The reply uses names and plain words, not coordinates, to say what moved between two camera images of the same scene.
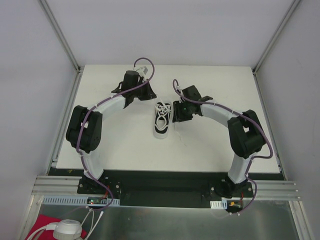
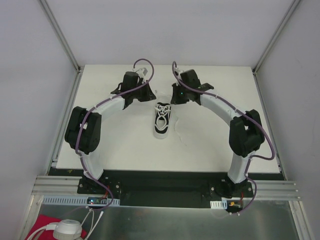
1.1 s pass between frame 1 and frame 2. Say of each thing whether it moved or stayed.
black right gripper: moved
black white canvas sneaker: stayed
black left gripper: stayed
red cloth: stayed
